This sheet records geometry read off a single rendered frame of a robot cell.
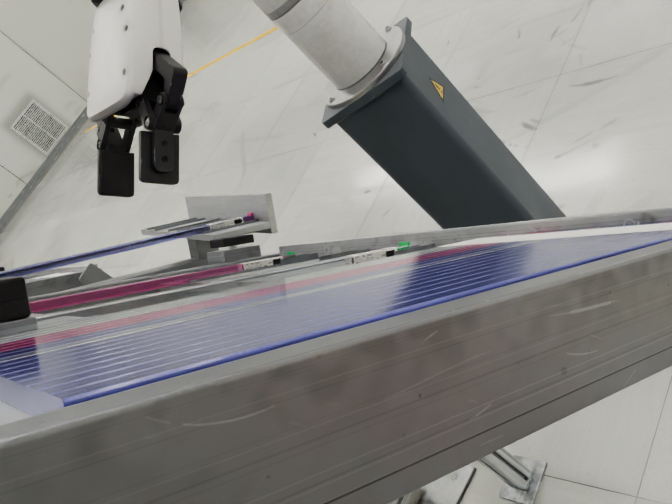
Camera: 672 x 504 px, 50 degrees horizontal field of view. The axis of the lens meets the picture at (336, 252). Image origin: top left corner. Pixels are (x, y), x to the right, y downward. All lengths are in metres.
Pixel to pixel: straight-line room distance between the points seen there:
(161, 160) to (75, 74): 8.47
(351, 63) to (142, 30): 0.73
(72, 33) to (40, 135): 1.27
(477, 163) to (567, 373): 1.06
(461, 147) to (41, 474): 1.20
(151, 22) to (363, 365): 0.41
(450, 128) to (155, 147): 0.84
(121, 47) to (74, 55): 8.49
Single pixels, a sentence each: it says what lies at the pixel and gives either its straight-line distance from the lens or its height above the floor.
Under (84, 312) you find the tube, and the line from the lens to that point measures 0.60.
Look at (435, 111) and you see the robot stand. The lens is 1.32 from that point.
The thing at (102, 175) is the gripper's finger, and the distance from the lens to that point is 0.67.
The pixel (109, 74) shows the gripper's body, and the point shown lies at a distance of 0.63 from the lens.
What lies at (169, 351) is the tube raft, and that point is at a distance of 0.30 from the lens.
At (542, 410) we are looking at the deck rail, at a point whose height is 0.92.
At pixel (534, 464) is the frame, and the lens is 1.52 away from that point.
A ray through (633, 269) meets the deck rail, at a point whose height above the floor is 0.89.
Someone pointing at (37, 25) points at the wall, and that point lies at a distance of 9.07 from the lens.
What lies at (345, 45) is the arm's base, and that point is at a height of 0.78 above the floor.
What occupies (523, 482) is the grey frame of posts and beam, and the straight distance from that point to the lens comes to 1.49.
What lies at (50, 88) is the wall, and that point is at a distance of 8.91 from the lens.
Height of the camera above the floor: 1.17
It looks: 28 degrees down
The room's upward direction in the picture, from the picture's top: 49 degrees counter-clockwise
